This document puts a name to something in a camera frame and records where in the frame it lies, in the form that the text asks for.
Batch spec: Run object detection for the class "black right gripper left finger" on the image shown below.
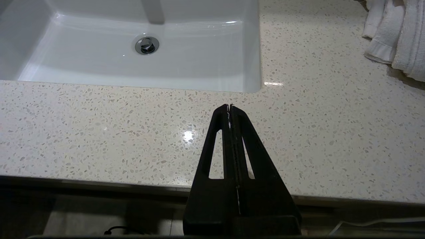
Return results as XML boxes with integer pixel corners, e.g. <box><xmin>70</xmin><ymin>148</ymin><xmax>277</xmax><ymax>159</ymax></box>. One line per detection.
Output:
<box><xmin>182</xmin><ymin>104</ymin><xmax>240</xmax><ymax>235</ymax></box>

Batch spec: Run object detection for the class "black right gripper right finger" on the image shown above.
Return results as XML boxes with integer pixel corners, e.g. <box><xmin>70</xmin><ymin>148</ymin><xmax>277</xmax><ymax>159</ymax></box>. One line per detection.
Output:
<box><xmin>229</xmin><ymin>104</ymin><xmax>303</xmax><ymax>235</ymax></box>

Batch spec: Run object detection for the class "chrome sink drain stopper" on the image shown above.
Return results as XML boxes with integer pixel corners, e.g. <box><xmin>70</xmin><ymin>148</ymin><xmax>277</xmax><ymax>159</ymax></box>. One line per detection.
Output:
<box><xmin>134</xmin><ymin>36</ymin><xmax>160</xmax><ymax>55</ymax></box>

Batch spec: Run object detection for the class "white sink basin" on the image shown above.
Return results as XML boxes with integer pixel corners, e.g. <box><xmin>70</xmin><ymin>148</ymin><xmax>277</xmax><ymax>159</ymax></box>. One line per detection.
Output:
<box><xmin>0</xmin><ymin>0</ymin><xmax>263</xmax><ymax>94</ymax></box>

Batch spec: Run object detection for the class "white towel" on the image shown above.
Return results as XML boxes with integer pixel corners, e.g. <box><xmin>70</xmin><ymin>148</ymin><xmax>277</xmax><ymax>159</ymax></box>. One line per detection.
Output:
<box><xmin>362</xmin><ymin>0</ymin><xmax>425</xmax><ymax>83</ymax></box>

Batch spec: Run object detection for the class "black floor cable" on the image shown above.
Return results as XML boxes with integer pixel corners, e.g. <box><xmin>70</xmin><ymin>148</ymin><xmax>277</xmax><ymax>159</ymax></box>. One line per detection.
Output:
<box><xmin>103</xmin><ymin>225</ymin><xmax>147</xmax><ymax>236</ymax></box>

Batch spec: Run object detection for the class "white floor cable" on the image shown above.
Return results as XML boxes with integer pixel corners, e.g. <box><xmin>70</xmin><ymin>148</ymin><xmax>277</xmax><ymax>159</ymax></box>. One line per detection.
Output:
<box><xmin>328</xmin><ymin>217</ymin><xmax>425</xmax><ymax>236</ymax></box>

